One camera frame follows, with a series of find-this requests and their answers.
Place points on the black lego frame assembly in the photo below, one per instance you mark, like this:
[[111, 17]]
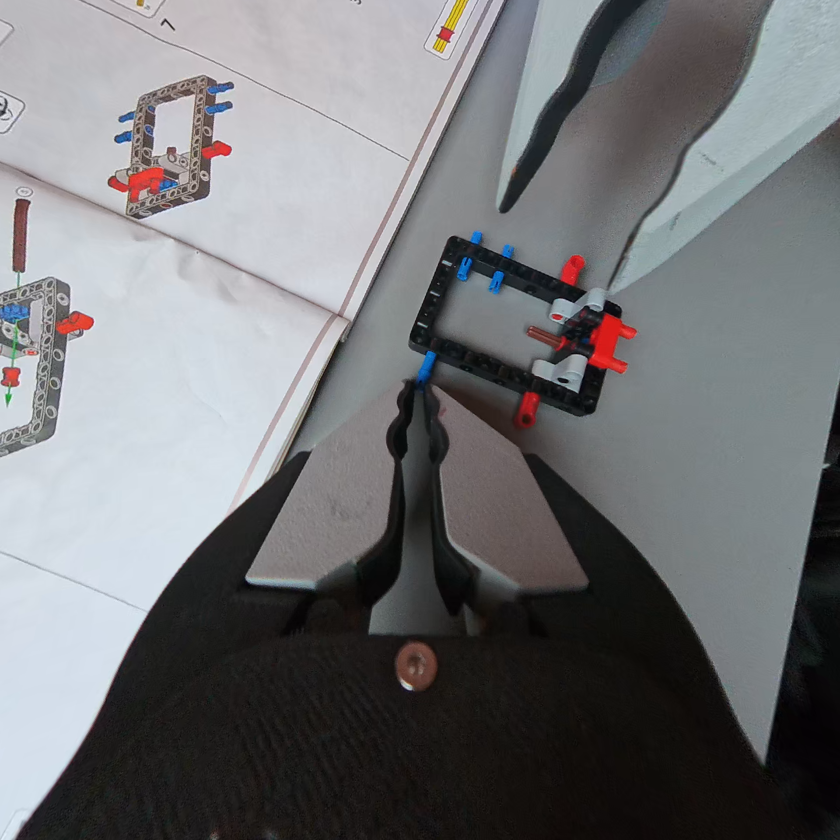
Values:
[[499, 364]]

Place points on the blue lego pin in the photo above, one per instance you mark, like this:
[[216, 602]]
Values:
[[426, 367], [467, 259], [500, 272]]

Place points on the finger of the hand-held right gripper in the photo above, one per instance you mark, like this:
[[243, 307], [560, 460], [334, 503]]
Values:
[[774, 118], [544, 65]]

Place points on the white instruction booklet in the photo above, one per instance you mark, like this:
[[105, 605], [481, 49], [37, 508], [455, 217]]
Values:
[[197, 328]]

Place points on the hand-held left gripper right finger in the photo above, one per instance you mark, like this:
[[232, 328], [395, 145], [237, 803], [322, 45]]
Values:
[[505, 518]]

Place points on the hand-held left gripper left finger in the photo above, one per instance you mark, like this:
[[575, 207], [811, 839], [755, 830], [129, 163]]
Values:
[[321, 518]]

